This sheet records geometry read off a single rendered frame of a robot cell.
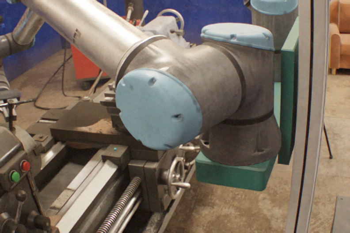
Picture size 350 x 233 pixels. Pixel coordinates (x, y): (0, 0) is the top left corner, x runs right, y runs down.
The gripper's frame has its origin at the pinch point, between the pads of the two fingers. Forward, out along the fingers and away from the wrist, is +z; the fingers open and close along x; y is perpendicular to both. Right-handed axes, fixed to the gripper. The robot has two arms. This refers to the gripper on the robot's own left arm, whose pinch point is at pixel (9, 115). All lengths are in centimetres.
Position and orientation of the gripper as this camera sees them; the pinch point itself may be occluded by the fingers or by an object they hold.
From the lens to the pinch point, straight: 149.2
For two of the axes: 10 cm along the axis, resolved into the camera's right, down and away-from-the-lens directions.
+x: 8.1, -1.6, 5.6
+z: 5.3, 6.0, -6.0
